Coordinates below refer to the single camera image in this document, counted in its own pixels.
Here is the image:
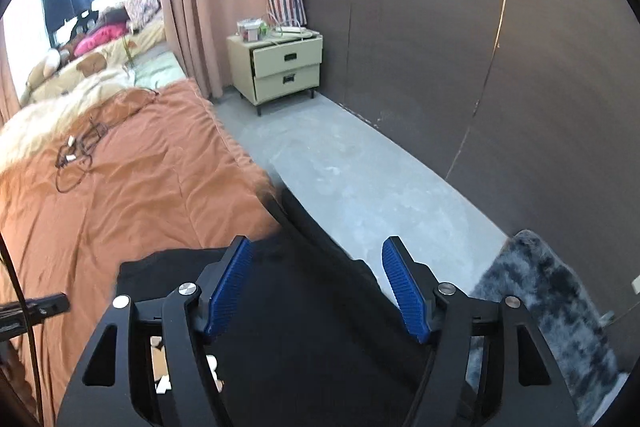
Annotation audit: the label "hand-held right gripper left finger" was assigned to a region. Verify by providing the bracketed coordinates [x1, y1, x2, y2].
[57, 236, 253, 427]

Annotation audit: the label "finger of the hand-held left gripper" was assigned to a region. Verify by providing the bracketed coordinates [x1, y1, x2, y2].
[0, 292, 70, 339]

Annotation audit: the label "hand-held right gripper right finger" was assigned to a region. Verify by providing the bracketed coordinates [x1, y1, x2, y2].
[381, 236, 583, 427]

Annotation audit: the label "black bear print T-shirt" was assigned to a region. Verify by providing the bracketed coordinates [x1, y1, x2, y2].
[117, 187, 396, 427]

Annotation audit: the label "orange bed cover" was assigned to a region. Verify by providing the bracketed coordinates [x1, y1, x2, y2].
[0, 78, 281, 423]

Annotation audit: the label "grey fluffy rug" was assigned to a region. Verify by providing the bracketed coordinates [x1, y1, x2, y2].
[467, 229, 628, 427]

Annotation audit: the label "cream fluffy blanket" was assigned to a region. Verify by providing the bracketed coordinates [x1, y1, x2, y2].
[0, 74, 146, 175]

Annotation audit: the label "cream nightstand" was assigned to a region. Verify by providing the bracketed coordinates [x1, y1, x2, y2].
[226, 29, 324, 116]

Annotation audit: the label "pale green bed sheet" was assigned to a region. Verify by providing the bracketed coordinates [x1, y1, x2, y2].
[131, 46, 187, 92]

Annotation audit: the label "cream plush toy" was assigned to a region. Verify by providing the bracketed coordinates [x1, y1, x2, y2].
[26, 49, 71, 92]

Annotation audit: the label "brown plush toy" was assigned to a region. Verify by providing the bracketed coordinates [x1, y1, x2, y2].
[75, 54, 109, 76]

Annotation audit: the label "pile of pillows and toys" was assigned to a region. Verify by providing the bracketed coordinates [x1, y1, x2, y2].
[20, 21, 168, 104]

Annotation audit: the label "pink cloth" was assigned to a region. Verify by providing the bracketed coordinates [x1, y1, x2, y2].
[74, 24, 132, 54]

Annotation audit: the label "floral pillow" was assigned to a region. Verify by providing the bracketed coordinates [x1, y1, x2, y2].
[125, 0, 163, 32]

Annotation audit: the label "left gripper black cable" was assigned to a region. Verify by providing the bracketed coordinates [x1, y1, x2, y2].
[0, 232, 43, 415]

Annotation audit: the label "tangled black cables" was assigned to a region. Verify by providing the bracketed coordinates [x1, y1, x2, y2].
[55, 89, 161, 195]

